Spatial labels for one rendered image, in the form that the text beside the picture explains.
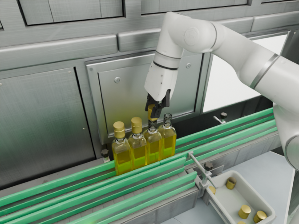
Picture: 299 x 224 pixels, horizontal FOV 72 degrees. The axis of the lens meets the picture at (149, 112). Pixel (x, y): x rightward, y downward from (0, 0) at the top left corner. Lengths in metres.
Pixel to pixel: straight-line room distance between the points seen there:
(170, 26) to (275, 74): 0.26
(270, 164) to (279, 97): 0.77
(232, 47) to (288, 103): 0.20
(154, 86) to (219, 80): 0.42
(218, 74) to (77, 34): 0.58
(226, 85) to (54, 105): 0.72
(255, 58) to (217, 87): 0.51
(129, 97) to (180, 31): 0.33
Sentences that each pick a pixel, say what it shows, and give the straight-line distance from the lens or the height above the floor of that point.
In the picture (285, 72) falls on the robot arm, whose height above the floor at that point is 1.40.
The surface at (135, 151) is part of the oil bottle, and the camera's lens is 0.71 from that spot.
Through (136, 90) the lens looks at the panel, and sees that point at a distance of 0.76.
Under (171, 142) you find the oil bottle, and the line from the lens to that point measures 0.76.
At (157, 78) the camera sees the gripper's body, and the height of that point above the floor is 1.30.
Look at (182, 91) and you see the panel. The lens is 0.86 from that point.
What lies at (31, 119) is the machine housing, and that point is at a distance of 0.79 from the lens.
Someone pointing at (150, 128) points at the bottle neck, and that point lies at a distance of 0.70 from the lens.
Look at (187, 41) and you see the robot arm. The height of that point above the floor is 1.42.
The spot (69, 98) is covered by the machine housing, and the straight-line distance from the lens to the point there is 0.75.
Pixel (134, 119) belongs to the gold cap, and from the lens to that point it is 0.66.
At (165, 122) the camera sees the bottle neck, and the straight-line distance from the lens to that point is 0.72.
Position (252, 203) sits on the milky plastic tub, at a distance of 1.00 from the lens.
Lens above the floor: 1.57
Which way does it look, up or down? 37 degrees down
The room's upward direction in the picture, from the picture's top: straight up
